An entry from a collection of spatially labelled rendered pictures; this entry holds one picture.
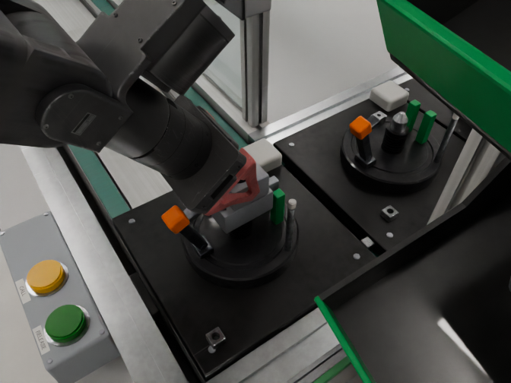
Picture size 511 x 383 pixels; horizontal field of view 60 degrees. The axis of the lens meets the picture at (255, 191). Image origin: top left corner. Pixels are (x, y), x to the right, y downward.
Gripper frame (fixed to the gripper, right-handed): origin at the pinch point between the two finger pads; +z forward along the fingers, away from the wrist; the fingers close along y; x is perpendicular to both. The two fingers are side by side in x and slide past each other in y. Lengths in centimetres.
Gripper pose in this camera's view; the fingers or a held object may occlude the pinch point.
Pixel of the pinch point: (239, 179)
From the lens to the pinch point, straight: 47.1
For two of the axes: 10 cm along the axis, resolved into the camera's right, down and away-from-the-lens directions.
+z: 4.9, 2.8, 8.3
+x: -6.6, 7.4, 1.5
